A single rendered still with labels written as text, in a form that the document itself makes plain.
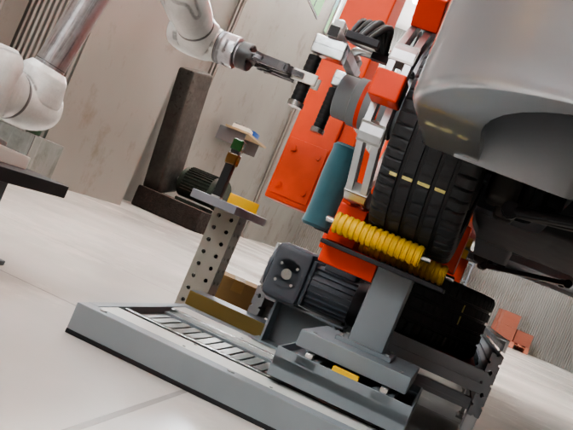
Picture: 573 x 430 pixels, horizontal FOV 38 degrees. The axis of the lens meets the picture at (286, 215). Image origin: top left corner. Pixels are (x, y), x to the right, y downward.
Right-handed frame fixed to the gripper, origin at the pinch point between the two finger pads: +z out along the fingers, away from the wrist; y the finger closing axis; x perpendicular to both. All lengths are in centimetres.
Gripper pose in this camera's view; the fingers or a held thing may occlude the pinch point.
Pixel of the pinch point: (306, 79)
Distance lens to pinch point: 224.4
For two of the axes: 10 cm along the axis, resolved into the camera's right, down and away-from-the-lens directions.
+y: -2.1, -1.1, -9.7
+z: 9.0, 3.8, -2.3
